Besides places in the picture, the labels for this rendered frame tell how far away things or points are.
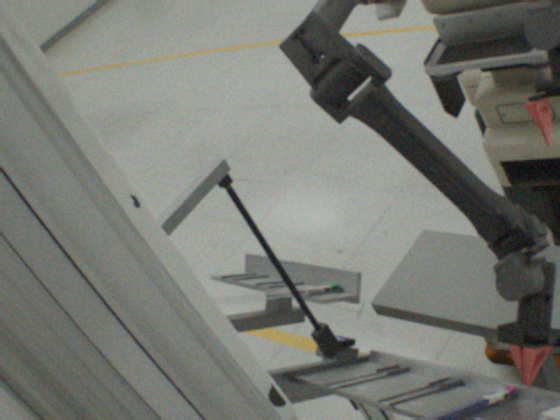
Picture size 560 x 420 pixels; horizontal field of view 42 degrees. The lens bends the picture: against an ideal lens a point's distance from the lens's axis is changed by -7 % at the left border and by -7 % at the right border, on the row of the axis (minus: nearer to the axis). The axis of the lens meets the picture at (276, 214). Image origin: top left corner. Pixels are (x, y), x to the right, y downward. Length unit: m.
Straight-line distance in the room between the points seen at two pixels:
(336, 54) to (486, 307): 0.68
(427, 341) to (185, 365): 2.24
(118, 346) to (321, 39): 0.96
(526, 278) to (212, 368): 0.97
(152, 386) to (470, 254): 1.54
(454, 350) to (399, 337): 0.22
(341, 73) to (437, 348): 1.41
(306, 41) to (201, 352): 0.97
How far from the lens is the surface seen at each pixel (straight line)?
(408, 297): 1.65
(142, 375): 0.16
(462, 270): 1.66
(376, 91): 1.10
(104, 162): 0.32
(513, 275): 1.13
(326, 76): 1.11
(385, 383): 1.25
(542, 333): 1.19
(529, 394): 1.22
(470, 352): 2.31
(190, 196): 0.76
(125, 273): 0.15
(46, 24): 9.27
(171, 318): 0.16
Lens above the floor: 1.68
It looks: 30 degrees down
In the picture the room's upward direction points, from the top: 31 degrees counter-clockwise
